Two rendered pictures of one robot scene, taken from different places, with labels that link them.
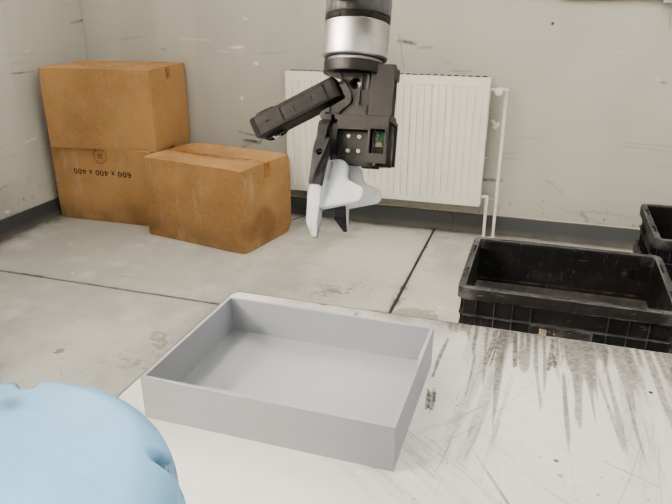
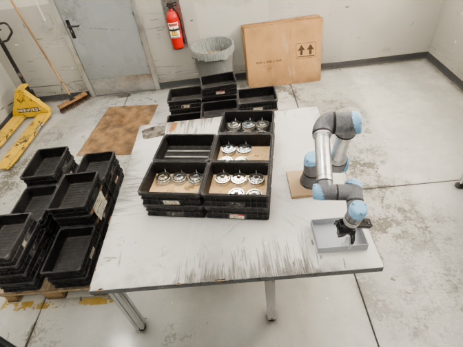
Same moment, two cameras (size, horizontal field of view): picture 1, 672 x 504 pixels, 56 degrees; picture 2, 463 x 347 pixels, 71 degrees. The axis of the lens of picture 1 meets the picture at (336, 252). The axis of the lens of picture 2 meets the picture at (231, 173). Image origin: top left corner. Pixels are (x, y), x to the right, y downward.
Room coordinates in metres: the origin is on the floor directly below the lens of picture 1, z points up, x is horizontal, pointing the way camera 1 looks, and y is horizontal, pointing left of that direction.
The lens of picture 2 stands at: (1.52, -0.74, 2.29)
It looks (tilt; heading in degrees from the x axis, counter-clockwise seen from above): 43 degrees down; 166
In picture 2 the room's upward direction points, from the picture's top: 9 degrees counter-clockwise
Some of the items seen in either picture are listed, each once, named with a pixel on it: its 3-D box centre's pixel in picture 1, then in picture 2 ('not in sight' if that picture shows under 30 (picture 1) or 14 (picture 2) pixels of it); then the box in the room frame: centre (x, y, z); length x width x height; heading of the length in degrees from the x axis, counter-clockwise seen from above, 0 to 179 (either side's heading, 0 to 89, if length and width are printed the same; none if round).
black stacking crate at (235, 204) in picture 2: not in sight; (238, 184); (0.13, -0.37, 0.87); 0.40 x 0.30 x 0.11; 63
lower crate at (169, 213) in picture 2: not in sight; (180, 195); (-0.05, -0.73, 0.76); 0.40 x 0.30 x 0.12; 63
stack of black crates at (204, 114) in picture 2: not in sight; (221, 121); (-1.40, -0.05, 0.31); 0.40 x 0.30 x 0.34; 72
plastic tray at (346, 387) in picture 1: (297, 369); (337, 233); (0.61, 0.04, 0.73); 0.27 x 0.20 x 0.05; 72
